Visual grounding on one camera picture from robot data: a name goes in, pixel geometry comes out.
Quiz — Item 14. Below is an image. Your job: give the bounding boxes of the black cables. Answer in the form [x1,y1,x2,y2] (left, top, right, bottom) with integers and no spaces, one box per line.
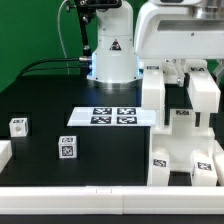
[14,57,93,79]

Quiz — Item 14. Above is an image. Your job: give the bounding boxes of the small white tagged cube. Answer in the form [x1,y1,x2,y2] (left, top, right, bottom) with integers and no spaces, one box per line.
[58,136,77,159]

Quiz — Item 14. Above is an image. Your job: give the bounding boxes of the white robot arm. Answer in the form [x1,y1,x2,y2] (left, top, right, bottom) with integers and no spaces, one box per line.
[88,0,224,87]

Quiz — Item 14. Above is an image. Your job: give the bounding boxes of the white chair seat block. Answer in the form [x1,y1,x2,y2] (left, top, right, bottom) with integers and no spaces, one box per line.
[146,108,224,187]

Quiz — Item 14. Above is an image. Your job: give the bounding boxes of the white left border block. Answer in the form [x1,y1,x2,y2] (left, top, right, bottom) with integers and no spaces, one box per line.
[0,140,12,173]

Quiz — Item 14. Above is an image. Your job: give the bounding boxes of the white flat chair panel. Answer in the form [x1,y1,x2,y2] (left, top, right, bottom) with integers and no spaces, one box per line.
[67,107,156,127]

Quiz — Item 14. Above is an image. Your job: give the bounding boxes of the white front border rail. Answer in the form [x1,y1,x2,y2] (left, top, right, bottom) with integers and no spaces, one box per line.
[0,186,224,215]

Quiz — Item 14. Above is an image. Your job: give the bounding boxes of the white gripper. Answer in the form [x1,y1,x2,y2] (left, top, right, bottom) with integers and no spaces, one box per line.
[134,0,224,87]

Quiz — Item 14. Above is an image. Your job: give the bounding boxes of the black camera stand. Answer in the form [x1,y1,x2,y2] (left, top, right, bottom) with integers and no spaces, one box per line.
[65,0,123,76]

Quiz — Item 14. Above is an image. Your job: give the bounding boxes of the grey cable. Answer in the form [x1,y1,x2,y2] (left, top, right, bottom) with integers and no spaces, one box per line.
[56,0,72,75]

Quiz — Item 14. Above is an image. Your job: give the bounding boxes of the small white cube with hole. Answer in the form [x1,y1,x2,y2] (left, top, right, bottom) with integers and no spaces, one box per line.
[9,118,28,137]

